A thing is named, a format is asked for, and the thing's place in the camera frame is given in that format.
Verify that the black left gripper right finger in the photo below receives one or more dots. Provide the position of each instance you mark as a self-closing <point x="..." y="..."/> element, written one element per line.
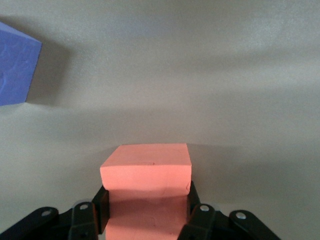
<point x="202" y="222"/>

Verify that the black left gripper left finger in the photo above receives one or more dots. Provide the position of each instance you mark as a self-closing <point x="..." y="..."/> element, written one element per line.
<point x="82" y="220"/>

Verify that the orange foam block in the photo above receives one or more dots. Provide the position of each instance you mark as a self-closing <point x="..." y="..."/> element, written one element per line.
<point x="147" y="175"/>

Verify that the purple foam block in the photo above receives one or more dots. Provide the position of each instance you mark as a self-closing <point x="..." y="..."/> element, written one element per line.
<point x="15" y="65"/>

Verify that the paper table cover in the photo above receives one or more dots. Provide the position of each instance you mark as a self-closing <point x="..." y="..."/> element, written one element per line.
<point x="175" y="75"/>

